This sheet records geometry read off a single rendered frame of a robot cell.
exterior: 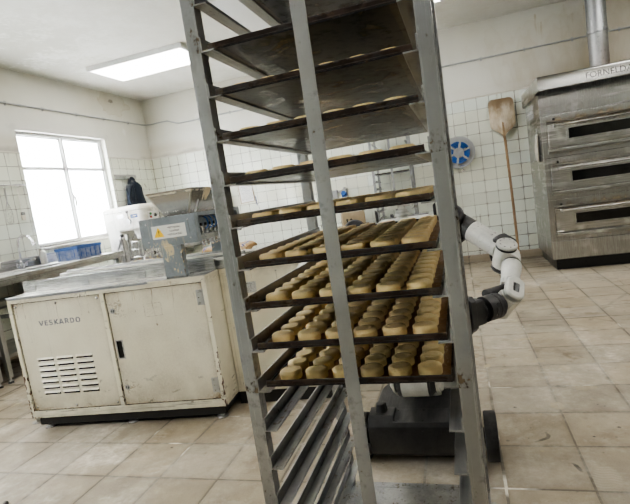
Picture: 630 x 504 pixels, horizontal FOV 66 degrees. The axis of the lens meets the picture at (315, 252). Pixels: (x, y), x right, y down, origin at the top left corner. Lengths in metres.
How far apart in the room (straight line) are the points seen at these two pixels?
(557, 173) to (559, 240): 0.71
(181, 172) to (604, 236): 5.68
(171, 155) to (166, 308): 5.21
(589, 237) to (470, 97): 2.27
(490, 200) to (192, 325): 4.75
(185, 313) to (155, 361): 0.35
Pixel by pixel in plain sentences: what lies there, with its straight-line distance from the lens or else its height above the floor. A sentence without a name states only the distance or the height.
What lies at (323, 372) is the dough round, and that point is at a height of 0.79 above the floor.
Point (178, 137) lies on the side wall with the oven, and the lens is 7.83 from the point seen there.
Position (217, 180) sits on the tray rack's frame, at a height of 1.23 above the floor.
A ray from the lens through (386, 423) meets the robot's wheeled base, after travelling 2.19.
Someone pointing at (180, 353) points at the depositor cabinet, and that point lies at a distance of 2.90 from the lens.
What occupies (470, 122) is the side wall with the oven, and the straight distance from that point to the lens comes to 6.71.
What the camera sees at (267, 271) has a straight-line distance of 2.79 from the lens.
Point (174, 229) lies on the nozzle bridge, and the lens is 2.74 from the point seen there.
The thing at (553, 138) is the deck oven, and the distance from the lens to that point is 5.73.
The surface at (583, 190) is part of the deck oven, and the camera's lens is 5.73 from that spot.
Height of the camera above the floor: 1.17
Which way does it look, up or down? 6 degrees down
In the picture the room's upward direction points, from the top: 8 degrees counter-clockwise
